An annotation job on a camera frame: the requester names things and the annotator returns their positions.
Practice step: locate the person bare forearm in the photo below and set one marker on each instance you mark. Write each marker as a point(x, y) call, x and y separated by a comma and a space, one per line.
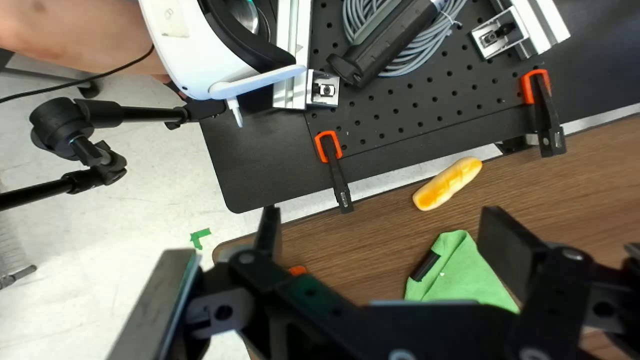
point(66, 32)

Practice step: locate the black perforated board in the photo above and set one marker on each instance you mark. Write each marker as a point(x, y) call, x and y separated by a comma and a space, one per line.
point(412, 101)

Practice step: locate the yellow toy bread loaf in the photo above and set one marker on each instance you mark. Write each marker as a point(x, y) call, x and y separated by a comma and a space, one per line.
point(446, 184)

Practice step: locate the green cloth towel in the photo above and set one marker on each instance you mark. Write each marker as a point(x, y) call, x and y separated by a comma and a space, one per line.
point(460, 272)

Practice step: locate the white VR headset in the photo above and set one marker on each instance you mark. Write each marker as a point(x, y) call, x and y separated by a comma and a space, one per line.
point(193, 53)

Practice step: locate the gripper left finger with silver pad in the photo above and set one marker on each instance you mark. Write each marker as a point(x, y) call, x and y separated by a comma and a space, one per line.
point(157, 307)

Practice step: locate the green floor tape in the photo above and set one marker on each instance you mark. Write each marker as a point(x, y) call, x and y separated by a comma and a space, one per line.
point(201, 236)

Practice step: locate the gripper black right finger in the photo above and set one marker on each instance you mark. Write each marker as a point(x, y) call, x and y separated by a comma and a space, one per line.
point(512, 261)

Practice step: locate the black tripod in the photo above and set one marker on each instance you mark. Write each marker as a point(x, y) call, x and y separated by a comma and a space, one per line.
point(60, 122)

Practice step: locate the black rectangular bar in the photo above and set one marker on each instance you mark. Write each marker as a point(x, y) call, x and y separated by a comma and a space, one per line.
point(381, 46)

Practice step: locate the aluminium profile bracket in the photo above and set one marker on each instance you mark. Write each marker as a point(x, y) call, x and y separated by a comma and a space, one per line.
point(533, 26)
point(293, 86)

